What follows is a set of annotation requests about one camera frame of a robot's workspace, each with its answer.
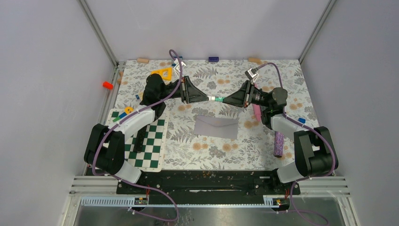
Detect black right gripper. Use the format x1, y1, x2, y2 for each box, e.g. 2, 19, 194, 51
222, 81, 271, 109

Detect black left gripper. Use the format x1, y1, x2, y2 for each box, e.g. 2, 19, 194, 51
159, 76, 209, 104

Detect small glue stick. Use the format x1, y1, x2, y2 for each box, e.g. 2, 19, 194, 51
208, 96, 224, 102

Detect grey paper envelope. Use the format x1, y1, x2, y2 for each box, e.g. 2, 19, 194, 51
193, 115, 239, 139

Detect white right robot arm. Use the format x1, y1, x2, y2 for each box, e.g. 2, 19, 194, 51
223, 81, 338, 194

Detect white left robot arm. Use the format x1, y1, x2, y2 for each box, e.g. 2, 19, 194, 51
84, 73, 209, 194

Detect pink toy microphone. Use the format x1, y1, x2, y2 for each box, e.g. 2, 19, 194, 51
252, 82, 263, 122

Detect yellow triangle toy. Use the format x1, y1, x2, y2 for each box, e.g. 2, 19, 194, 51
151, 67, 173, 81

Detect dark purple building brick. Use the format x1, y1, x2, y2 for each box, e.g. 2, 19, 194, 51
208, 56, 219, 62

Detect right wooden cylinder block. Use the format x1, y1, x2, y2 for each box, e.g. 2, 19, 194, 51
247, 57, 263, 65

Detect wooden cylinder block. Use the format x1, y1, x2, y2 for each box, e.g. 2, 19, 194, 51
136, 58, 150, 64
247, 57, 263, 65

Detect floral patterned table mat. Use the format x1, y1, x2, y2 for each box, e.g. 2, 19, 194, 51
113, 59, 334, 171

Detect wooden toy car blue wheels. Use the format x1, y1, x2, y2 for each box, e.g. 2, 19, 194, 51
135, 92, 144, 100

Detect purple glitter microphone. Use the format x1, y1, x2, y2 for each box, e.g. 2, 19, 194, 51
273, 131, 284, 158

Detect left wooden cylinder block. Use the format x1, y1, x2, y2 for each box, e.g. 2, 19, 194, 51
136, 58, 150, 64

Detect blue triangular block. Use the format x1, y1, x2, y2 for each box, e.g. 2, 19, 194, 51
298, 117, 306, 124

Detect small coloured block toy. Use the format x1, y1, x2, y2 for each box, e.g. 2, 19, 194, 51
112, 106, 134, 122

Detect black rectangular bar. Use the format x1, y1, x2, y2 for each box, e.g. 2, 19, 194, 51
133, 127, 146, 153

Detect green white chessboard mat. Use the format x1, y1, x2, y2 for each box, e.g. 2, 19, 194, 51
106, 108, 169, 172

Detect orange plastic cap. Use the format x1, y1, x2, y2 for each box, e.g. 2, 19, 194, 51
102, 81, 114, 90

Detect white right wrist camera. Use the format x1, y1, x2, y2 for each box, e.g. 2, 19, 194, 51
245, 68, 259, 83

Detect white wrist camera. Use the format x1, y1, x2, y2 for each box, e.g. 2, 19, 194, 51
245, 68, 259, 83
173, 59, 186, 77

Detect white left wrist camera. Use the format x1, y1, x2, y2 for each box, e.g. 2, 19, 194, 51
173, 59, 186, 77

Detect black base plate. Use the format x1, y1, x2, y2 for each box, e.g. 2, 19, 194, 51
116, 169, 302, 206

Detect white slotted cable duct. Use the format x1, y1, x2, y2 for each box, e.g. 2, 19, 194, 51
80, 194, 289, 209

